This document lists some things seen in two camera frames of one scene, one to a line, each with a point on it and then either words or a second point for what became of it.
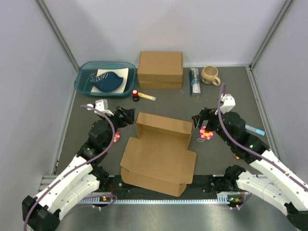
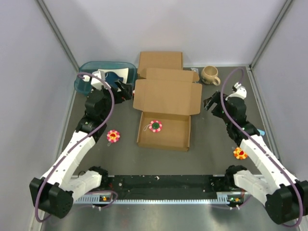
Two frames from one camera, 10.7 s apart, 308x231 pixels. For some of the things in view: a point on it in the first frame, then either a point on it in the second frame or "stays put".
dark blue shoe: (107, 82) stays put
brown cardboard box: (159, 158) to (171, 96)
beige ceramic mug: (209, 75) stays put
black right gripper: (205, 114) to (208, 103)
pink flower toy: (206, 134) to (155, 125)
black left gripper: (128, 116) to (126, 95)
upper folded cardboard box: (160, 66) stays put
